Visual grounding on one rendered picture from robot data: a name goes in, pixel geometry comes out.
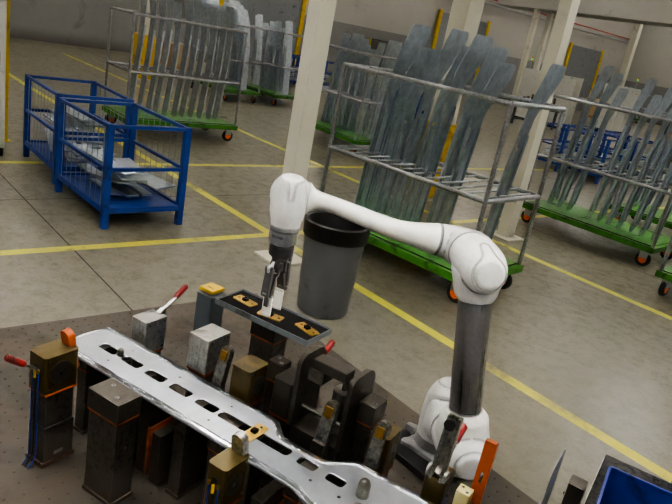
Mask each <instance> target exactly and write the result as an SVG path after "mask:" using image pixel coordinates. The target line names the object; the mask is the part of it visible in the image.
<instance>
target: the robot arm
mask: <svg viewBox="0 0 672 504"><path fill-rule="evenodd" d="M270 200H271V201H270V217H271V222H270V229H269V236H268V240H269V242H270V245H269V251H268V253H269V254H270V255H271V257H272V259H271V262H270V265H269V266H267V265H266V266H265V274H264V279H263V284H262V290H261V296H264V298H263V305H262V311H261V315H263V316H266V317H270V315H271V309H272V308H275V309H277V310H281V306H282V301H283V295H284V290H287V287H286V286H288V283H289V275H290V267H291V262H292V258H291V257H292V256H293V251H294V246H295V245H296V244H297V241H298V235H299V231H300V225H301V222H302V221H303V218H304V214H306V213H307V212H308V211H311V210H321V211H325V212H329V213H332V214H335V215H337V216H340V217H342V218H344V219H346V220H348V221H351V222H353V223H355V224H357V225H360V226H362V227H364V228H366V229H369V230H371V231H373V232H375V233H378V234H380V235H383V236H385V237H388V238H391V239H394V240H396V241H399V242H402V243H405V244H408V245H410V246H413V247H415V248H418V249H420V250H423V251H425V252H427V253H429V254H432V255H435V256H438V257H441V258H444V259H445V260H446V261H447V262H448V263H450V264H451V270H452V278H453V290H454V293H455V295H456V297H457V299H458V305H457V316H456V328H455V340H454V352H453V363H452V375H451V377H443V378H441V379H438V380H437V381H436V382H435V383H434V384H433V385H432V386H431V388H430V389H429V391H428V392H427V395H426V397H425V400H424V403H423V406H422V409H421V413H420V417H419V423H418V425H416V424H414V423H411V422H408V423H407V424H406V426H405V428H406V429H407V430H408V431H409V432H410V433H411V434H412V435H411V436H409V437H404V438H402V439H401V444H402V445H404V446H406V447H408V448H410V449H411V450H412V451H414V452H415V453H417V454H418V455H420V456H421V457H422V458H424V459H425V460H427V461H428V462H433V459H434V456H435V453H436V450H437V447H438V444H439V441H440V438H441V435H442V431H443V428H444V422H445V421H446V419H447V416H448V414H449V413H451V412H452V413H454V414H456V415H458V416H460V417H462V418H464V421H463V423H466V424H467V427H468V428H467V430H466V432H465V434H464V435H463V437H462V439H461V441H460V443H459V444H457V446H456V448H455V450H454V452H453V454H452V457H451V460H450V463H449V467H451V468H453V469H454V470H455V475H454V476H456V477H458V478H462V479H466V480H474V476H475V473H476V470H477V466H478V463H479V460H480V456H481V453H482V450H483V446H484V443H485V441H486V439H487V438H489V439H490V433H489V417H488V414H487V413H486V411H485V410H484V409H483V408H482V399H483V389H484V380H485V370H486V360H487V351H488V341H489V332H490V322H491V312H492V303H493V302H494V301H495V300H496V298H497V297H498V295H499V292H500V290H501V287H502V286H503V285H504V283H505V281H506V279H507V275H508V266H507V261H506V259H505V256H504V255H503V253H502V252H501V250H500V249H499V248H498V247H497V246H496V245H495V244H494V242H493V241H492V240H491V239H490V238H489V237H488V236H486V235H485V234H483V233H481V232H479V231H476V230H473V229H469V228H465V227H461V226H456V225H449V224H440V223H419V222H408V221H402V220H398V219H394V218H391V217H388V216H385V215H383V214H380V213H377V212H375V211H372V210H369V209H367V208H364V207H361V206H359V205H356V204H353V203H351V202H348V201H345V200H343V199H340V198H337V197H335V196H332V195H329V194H326V193H323V192H320V191H318V190H317V189H316V188H315V187H314V186H313V184H312V183H310V182H308V181H306V180H305V179H304V178H303V177H302V176H300V175H297V174H292V173H285V174H282V175H281V176H280V177H278V178H277V179H276V180H275V181H274V183H273V184H272V186H271V190H270ZM274 272H275V273H274ZM276 273H277V274H276ZM276 281H277V287H278V288H277V287H276V288H275V292H274V298H273V296H272V294H273V291H274V287H275V284H276ZM285 281H286V282H285ZM272 302H273V304H272Z"/></svg>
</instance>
